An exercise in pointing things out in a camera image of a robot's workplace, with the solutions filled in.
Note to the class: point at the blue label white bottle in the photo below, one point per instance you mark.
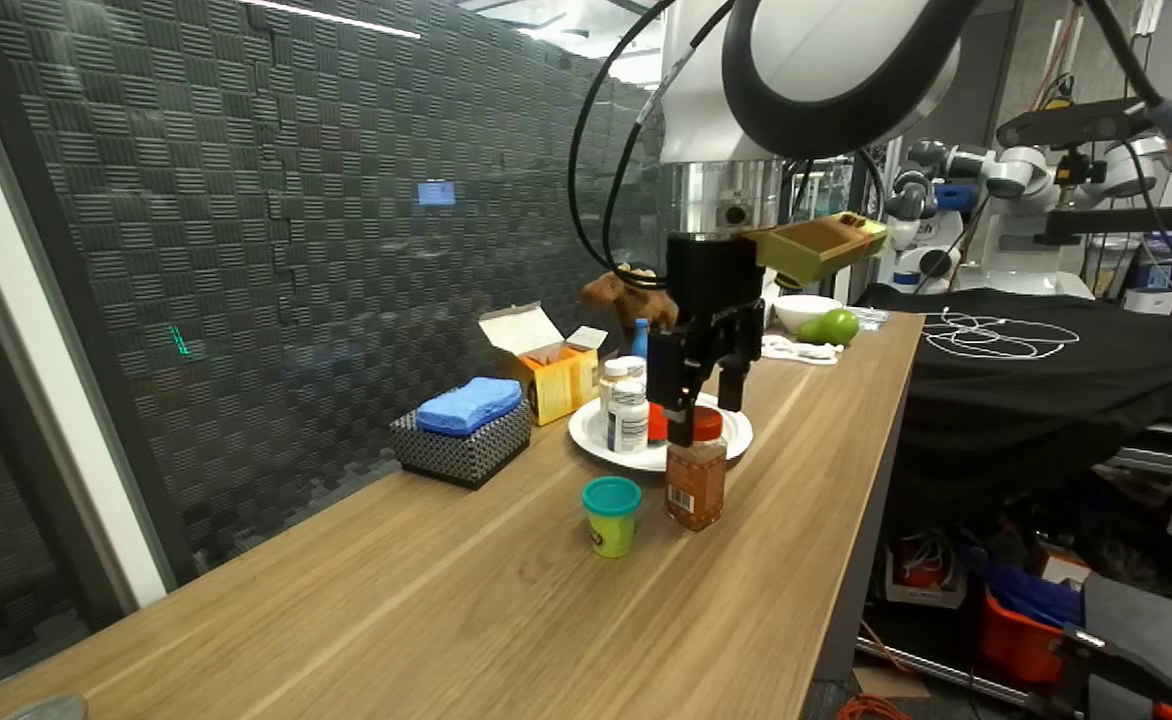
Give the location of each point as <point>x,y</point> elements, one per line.
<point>635,373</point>

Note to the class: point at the yellow open cardboard box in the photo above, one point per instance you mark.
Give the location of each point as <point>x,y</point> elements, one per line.
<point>559,370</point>

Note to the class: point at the orange lid yellow tub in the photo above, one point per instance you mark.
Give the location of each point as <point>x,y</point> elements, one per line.
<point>706,427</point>

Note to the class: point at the small white pill bottle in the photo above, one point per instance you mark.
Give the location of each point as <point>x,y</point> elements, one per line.
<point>627,420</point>

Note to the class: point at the brown moose plushie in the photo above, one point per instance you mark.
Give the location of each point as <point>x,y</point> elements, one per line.
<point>635,299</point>

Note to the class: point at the black cloth covered table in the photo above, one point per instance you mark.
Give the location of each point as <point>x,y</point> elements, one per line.
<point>1019,394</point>

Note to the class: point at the blue folded cloth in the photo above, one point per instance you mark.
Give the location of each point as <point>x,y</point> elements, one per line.
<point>470,406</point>

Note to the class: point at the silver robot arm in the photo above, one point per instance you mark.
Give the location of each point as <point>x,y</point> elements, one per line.
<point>774,82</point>

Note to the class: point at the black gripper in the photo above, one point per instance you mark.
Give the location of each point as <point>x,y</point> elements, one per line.
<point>719,332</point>

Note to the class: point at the teal lid green tub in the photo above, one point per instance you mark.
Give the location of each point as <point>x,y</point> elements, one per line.
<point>609,511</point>

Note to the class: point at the green label pill bottle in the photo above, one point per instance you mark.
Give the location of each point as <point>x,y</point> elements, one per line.
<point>609,379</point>

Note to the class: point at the blue glue bottle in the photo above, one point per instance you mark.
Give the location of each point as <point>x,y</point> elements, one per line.
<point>640,339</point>

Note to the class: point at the orange lid spice jar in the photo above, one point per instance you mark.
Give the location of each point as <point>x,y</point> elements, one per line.
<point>692,480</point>

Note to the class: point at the green bowl object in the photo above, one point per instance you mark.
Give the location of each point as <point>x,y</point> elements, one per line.
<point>831,329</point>

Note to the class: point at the white paper plate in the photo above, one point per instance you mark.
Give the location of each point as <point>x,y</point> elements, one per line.
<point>587,429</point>

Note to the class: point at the red bucket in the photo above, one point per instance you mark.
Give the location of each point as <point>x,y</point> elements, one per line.
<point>1021,638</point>

